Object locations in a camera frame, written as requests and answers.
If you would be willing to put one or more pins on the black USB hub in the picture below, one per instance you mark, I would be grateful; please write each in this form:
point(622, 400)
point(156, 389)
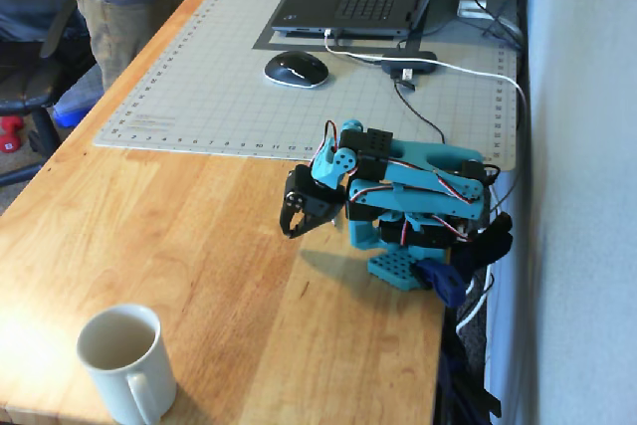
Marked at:
point(408, 62)

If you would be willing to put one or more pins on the blue clamp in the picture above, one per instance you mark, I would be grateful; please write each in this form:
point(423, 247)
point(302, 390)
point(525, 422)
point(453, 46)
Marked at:
point(443, 280)

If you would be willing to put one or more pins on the grey cutting mat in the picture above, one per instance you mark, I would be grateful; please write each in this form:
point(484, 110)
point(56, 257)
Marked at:
point(199, 71)

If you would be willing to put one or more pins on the red dumbbell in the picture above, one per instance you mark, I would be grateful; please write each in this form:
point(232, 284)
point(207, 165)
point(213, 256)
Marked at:
point(10, 134)

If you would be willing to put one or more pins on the silver stand base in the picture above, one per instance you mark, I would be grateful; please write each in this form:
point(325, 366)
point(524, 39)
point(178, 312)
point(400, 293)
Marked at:
point(473, 7)

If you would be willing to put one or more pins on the white ceramic mug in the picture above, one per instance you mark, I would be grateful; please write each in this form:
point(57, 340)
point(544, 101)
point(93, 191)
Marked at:
point(144, 385)

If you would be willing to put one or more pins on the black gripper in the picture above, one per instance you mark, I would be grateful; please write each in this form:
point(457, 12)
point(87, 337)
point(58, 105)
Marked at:
point(314, 202)

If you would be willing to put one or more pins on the black computer mouse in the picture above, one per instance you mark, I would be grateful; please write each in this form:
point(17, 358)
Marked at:
point(296, 69)

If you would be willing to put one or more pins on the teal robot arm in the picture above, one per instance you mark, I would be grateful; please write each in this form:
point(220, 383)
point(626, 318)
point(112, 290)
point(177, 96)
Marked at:
point(423, 186)

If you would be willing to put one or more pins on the black office chair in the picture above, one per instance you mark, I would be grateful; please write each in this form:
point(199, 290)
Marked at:
point(30, 81)

